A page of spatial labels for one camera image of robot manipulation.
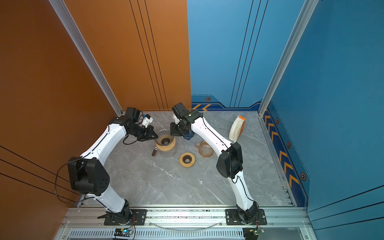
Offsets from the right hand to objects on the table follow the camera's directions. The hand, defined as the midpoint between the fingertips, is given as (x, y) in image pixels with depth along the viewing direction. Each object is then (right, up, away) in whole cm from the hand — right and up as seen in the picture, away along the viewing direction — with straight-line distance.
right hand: (171, 134), depth 85 cm
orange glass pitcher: (+20, -10, +12) cm, 25 cm away
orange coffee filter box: (+47, +2, +20) cm, 51 cm away
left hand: (-8, -1, 0) cm, 8 cm away
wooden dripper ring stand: (-3, -8, +2) cm, 9 cm away
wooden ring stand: (+8, -17, +9) cm, 21 cm away
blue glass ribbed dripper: (+9, -3, +18) cm, 21 cm away
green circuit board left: (-21, -46, -14) cm, 53 cm away
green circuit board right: (+41, -47, -14) cm, 64 cm away
